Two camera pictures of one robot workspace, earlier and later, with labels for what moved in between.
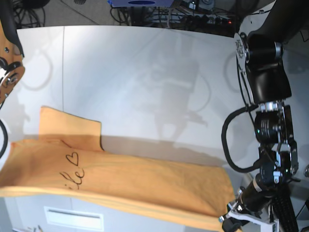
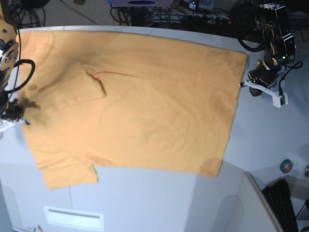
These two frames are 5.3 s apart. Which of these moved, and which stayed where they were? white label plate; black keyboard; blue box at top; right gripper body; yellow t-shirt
Moved: right gripper body; yellow t-shirt
Stayed: black keyboard; blue box at top; white label plate
